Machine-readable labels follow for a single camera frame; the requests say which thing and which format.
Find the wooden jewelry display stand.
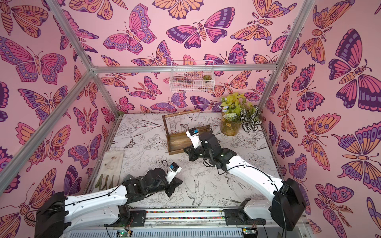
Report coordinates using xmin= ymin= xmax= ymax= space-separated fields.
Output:
xmin=162 ymin=109 xmax=201 ymax=155

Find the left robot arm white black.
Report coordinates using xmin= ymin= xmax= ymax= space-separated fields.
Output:
xmin=34 ymin=163 xmax=183 ymax=238

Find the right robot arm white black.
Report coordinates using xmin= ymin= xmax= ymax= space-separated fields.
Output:
xmin=184 ymin=128 xmax=307 ymax=231

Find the glass vase with plants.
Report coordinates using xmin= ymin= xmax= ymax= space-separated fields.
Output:
xmin=219 ymin=93 xmax=263 ymax=136

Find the small succulent in basket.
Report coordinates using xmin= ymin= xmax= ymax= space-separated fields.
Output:
xmin=202 ymin=75 xmax=212 ymax=81

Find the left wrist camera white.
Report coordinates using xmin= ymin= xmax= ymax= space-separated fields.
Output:
xmin=166 ymin=162 xmax=182 ymax=183

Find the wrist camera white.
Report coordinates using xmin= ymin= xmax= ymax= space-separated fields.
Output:
xmin=166 ymin=162 xmax=182 ymax=183
xmin=186 ymin=128 xmax=200 ymax=149

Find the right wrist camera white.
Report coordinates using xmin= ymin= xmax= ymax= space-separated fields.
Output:
xmin=186 ymin=128 xmax=200 ymax=149

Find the white wire wall basket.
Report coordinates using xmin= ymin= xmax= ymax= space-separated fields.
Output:
xmin=168 ymin=59 xmax=215 ymax=93

